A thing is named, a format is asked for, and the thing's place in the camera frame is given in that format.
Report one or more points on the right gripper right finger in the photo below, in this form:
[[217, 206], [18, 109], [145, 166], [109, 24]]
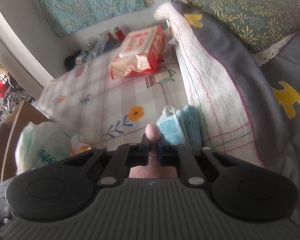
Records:
[[182, 158]]

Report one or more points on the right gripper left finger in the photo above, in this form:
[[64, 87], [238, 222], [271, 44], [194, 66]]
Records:
[[124, 158]]

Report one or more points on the small pink soft object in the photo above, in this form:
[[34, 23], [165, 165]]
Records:
[[153, 170]]

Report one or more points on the blue towel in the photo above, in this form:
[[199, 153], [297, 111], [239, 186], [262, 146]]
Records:
[[181, 126]]

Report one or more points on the orange striped cloth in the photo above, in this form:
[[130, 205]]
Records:
[[78, 145]]

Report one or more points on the pink checked tablecloth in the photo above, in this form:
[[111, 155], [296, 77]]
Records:
[[110, 112]]

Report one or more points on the white plastic bag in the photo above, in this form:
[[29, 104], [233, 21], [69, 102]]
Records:
[[40, 145]]

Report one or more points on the white grey folded blanket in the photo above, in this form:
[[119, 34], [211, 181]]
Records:
[[238, 112]]

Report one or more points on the red wet wipes pack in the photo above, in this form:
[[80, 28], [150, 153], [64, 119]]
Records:
[[139, 54]]

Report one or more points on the brown cardboard box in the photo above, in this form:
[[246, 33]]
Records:
[[10, 131]]

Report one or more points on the clear plastic bag clutter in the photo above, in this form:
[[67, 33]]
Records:
[[92, 48]]

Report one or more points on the red thermos bottle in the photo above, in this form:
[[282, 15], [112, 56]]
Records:
[[119, 33]]

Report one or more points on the green leaf pattern pillow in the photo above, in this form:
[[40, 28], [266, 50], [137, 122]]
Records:
[[263, 26]]

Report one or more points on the teal floral wall cloth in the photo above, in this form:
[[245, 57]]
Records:
[[68, 16]]

